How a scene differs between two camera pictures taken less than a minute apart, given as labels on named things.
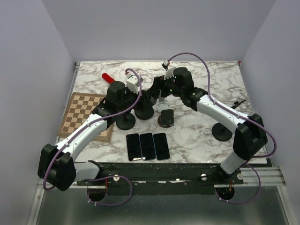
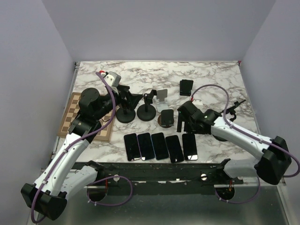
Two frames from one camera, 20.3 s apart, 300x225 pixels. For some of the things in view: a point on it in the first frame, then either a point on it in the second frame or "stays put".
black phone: [146, 103] to [175, 149]
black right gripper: [153, 91] to [188, 130]
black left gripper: [129, 91] stays put
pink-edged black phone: [134, 147] stays put
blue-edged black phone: [147, 148] stays put
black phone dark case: [162, 151] stays put
